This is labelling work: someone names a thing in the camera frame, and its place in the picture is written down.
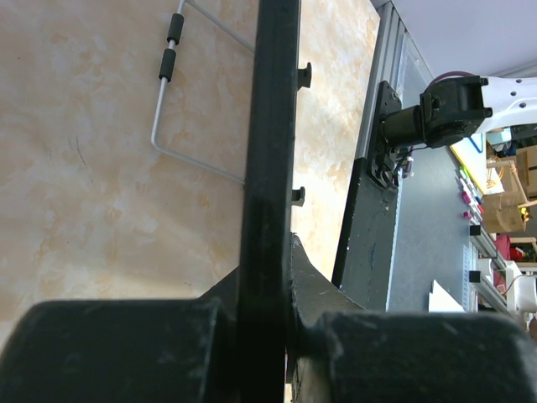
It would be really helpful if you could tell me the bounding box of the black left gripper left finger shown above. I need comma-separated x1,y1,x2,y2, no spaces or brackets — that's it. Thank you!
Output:
1,273,240,402

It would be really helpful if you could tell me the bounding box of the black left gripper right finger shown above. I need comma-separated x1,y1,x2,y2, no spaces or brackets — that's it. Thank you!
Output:
288,236,536,402

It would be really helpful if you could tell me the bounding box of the white whiteboard black frame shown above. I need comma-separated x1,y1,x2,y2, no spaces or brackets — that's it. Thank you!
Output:
237,1,300,402

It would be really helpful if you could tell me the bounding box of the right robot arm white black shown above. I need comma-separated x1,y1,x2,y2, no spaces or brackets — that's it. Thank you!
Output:
379,76,536,149

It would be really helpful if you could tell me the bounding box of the white paper sheet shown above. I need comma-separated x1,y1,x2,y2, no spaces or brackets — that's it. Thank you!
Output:
428,280,465,313

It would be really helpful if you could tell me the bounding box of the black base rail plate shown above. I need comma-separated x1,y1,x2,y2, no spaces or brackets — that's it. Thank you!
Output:
331,81,402,311

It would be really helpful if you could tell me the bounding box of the metal wire board stand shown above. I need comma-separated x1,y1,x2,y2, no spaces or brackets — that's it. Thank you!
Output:
150,1,258,183

